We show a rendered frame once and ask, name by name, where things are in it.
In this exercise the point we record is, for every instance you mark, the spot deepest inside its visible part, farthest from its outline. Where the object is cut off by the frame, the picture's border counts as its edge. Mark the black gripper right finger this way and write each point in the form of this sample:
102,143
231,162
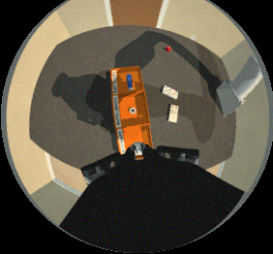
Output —
176,153

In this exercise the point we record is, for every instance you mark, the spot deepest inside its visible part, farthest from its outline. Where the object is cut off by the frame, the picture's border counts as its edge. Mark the white domino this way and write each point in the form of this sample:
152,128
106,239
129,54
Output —
173,113
170,92

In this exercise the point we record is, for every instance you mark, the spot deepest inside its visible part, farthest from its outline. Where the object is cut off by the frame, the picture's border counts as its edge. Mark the orange labelled bins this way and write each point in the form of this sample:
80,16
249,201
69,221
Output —
135,99

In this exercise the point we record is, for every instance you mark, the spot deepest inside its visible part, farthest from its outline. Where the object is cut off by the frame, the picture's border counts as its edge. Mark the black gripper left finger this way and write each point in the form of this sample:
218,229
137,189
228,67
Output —
94,170

